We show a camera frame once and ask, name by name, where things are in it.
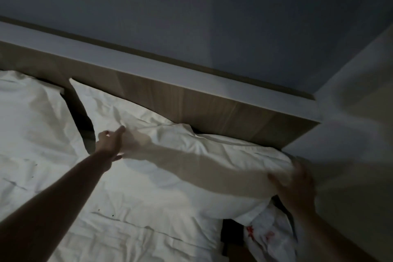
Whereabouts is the person's left hand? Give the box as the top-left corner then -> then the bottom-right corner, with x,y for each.
95,126 -> 126,163

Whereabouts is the person's right hand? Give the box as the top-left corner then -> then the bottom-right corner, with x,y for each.
267,162 -> 317,216

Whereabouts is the white pillow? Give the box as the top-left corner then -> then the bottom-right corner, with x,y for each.
0,70 -> 90,179
69,78 -> 296,220

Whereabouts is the white neighbouring bed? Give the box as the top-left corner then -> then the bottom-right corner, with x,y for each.
0,148 -> 226,262

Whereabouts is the person's left forearm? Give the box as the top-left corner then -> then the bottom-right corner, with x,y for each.
0,150 -> 113,262

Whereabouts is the person's right forearm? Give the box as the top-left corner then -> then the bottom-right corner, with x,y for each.
291,206 -> 378,262

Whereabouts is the white bag with red print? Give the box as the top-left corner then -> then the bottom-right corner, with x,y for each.
244,200 -> 298,262

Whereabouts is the wooden headboard with ledge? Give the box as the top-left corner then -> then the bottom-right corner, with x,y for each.
0,16 -> 321,150

